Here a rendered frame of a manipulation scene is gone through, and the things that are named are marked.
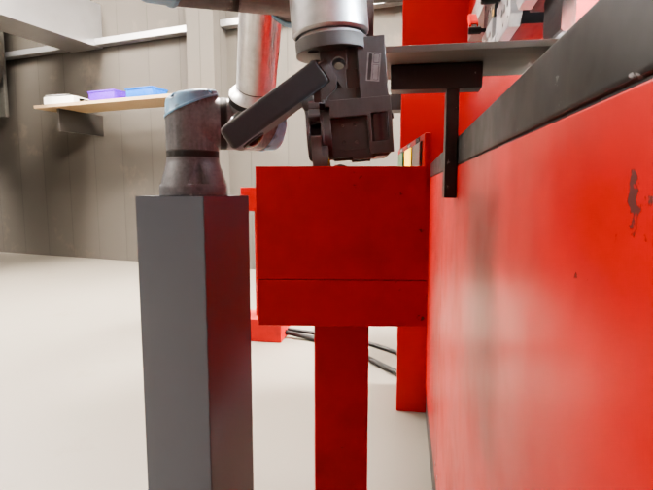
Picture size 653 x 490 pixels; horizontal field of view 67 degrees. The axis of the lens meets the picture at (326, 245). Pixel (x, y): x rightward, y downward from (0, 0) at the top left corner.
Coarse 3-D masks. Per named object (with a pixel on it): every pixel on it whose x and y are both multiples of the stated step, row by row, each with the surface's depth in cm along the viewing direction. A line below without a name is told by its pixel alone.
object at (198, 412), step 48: (144, 240) 107; (192, 240) 103; (240, 240) 114; (144, 288) 109; (192, 288) 104; (240, 288) 115; (144, 336) 110; (192, 336) 105; (240, 336) 116; (144, 384) 112; (192, 384) 107; (240, 384) 117; (192, 432) 108; (240, 432) 118; (192, 480) 109; (240, 480) 119
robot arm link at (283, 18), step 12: (240, 0) 54; (252, 0) 54; (264, 0) 54; (276, 0) 54; (288, 0) 54; (240, 12) 56; (252, 12) 56; (264, 12) 56; (276, 12) 56; (288, 12) 56; (288, 24) 61
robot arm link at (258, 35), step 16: (240, 16) 95; (256, 16) 93; (240, 32) 97; (256, 32) 95; (272, 32) 96; (240, 48) 99; (256, 48) 97; (272, 48) 98; (240, 64) 101; (256, 64) 99; (272, 64) 101; (240, 80) 103; (256, 80) 102; (272, 80) 103; (240, 96) 105; (256, 96) 104; (272, 144) 112
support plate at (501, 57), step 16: (400, 48) 72; (416, 48) 72; (432, 48) 72; (448, 48) 71; (464, 48) 71; (480, 48) 71; (496, 48) 70; (512, 48) 70; (528, 48) 70; (544, 48) 70; (496, 64) 80; (512, 64) 80; (528, 64) 80
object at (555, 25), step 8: (552, 0) 77; (560, 0) 73; (568, 0) 72; (576, 0) 72; (544, 8) 81; (552, 8) 77; (560, 8) 73; (568, 8) 72; (544, 16) 81; (552, 16) 77; (560, 16) 73; (568, 16) 72; (544, 24) 81; (552, 24) 77; (560, 24) 73; (568, 24) 72; (544, 32) 81; (552, 32) 77; (560, 32) 74
